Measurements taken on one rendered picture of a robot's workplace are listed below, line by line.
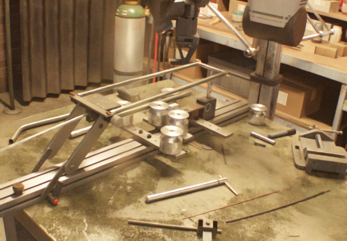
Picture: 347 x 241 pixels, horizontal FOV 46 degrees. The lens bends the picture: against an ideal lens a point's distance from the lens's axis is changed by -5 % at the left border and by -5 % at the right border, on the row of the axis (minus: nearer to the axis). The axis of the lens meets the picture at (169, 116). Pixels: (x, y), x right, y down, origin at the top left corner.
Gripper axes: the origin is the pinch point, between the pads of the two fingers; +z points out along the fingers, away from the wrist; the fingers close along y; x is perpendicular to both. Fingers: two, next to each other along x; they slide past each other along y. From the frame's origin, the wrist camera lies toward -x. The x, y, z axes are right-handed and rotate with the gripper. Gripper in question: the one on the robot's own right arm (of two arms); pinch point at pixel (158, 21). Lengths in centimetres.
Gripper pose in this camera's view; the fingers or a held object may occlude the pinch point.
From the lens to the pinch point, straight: 101.9
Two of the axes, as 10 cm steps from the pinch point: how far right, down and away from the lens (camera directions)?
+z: -0.5, 9.0, 4.3
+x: 7.2, -2.6, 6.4
